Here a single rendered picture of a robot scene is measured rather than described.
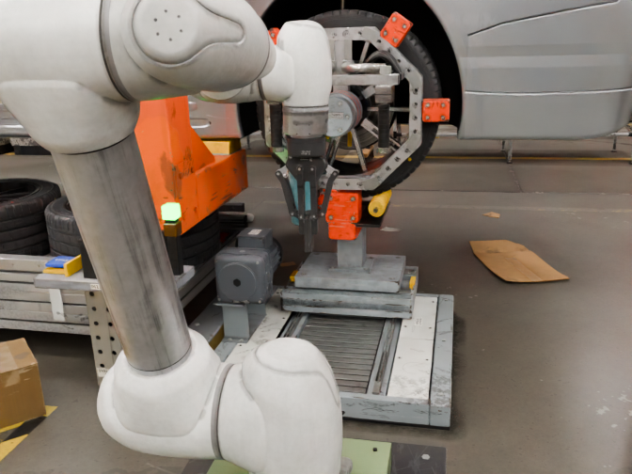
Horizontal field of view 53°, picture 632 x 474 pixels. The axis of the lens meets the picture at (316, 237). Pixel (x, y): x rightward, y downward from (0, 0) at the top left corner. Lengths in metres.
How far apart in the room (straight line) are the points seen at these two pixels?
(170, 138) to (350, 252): 0.89
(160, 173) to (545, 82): 1.27
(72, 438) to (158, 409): 1.06
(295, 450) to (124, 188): 0.47
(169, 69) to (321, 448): 0.62
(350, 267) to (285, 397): 1.54
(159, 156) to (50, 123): 1.21
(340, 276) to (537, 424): 0.88
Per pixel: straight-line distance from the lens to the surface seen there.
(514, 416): 2.04
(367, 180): 2.20
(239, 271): 2.11
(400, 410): 1.92
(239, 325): 2.26
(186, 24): 0.62
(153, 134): 1.94
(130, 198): 0.81
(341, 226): 2.25
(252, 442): 1.01
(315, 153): 1.23
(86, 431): 2.07
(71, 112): 0.73
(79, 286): 1.93
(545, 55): 2.25
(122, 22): 0.65
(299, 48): 1.20
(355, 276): 2.40
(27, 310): 2.48
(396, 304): 2.36
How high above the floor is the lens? 1.09
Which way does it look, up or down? 17 degrees down
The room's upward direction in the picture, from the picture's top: 2 degrees counter-clockwise
